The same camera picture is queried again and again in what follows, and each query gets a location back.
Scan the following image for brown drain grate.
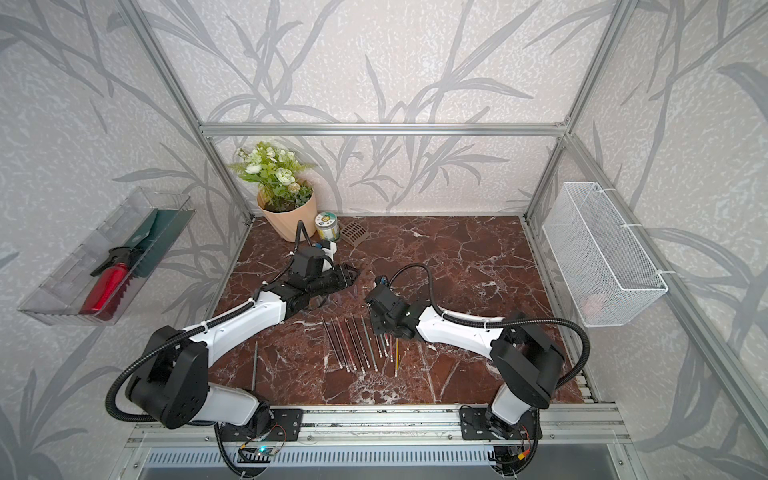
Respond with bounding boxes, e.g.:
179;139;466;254
340;220;370;247

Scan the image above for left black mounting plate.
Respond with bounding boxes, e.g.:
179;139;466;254
220;408;304;442

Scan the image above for clear plastic wall tray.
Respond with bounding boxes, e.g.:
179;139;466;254
18;187;195;326

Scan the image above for dark blue pencil thin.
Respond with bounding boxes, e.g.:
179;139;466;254
323;321;346;369

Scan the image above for green plant white flowers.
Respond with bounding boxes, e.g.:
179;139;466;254
229;142;313;213

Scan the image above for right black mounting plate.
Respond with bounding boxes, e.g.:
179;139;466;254
458;405;542;440

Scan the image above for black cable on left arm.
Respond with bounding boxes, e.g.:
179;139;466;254
105;299;256;423

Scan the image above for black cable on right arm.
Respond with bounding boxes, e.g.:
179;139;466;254
388;262;592;388

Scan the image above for white wire mesh basket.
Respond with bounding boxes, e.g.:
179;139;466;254
543;182;668;328

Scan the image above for green pencil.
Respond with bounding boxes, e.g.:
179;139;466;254
251;341;259;392

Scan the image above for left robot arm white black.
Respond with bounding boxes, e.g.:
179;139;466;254
105;223;360;436

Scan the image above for blue capped pencil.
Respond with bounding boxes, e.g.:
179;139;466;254
351;317;371;370

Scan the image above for teal capped pencil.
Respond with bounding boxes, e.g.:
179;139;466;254
361;317;379;372

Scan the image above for pink object in basket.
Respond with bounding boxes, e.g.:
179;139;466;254
581;293;609;321

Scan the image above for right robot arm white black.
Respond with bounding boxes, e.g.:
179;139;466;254
365;285;565;426

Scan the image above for black mounting plate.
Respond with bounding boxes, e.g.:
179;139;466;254
220;408;304;442
458;405;542;440

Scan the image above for black capped pencil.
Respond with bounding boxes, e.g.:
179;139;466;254
345;319;366;372

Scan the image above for terracotta flower pot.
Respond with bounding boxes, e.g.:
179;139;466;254
257;192;318;242

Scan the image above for green circuit board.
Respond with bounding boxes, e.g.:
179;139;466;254
237;444;282;464

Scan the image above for small tin can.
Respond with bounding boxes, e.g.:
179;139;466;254
315;211;340;242

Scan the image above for red spray bottle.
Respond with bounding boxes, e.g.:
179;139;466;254
79;247;144;321

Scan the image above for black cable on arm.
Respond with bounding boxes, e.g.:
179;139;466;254
105;299;256;423
388;262;592;388

